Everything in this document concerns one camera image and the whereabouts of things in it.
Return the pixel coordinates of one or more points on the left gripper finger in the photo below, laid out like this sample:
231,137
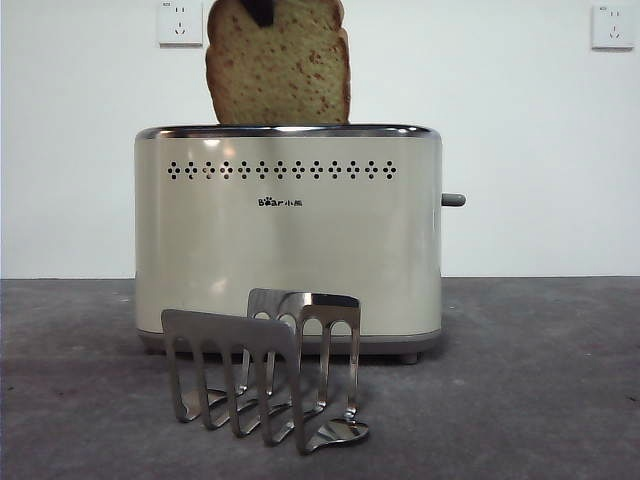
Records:
260,11

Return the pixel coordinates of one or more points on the slice of bread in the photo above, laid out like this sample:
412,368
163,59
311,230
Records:
280,75

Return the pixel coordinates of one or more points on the grey toaster lever knob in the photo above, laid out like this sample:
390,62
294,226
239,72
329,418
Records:
454,200

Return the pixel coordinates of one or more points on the cream toaster with chrome top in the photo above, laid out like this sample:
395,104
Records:
350,250

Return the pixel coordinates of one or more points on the shiny steel toast rack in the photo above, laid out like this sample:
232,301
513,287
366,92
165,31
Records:
225,327

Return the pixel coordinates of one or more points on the white wall socket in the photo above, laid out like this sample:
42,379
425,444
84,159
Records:
612,30
181,25

